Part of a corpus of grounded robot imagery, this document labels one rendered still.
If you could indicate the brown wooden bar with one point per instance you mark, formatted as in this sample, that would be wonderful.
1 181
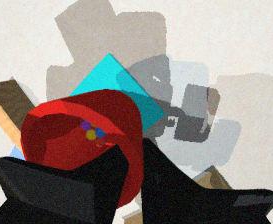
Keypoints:
14 106

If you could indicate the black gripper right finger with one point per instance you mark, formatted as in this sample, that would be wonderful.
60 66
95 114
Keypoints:
168 196

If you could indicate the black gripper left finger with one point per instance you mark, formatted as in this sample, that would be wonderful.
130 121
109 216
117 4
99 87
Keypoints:
89 193

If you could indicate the red cup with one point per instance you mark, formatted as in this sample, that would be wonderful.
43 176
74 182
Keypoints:
52 136

